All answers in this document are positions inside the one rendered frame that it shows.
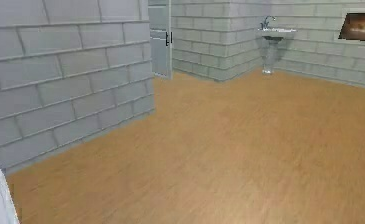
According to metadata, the grey room door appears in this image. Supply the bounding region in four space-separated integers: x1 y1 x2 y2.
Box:
147 0 174 80

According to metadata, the grey sink faucet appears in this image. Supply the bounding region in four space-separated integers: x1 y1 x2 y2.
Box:
259 15 277 31

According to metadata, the white pedestal sink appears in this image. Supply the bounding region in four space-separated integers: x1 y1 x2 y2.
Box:
257 27 298 75

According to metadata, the brown framed wall picture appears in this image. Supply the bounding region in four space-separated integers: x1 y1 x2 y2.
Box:
333 7 365 43

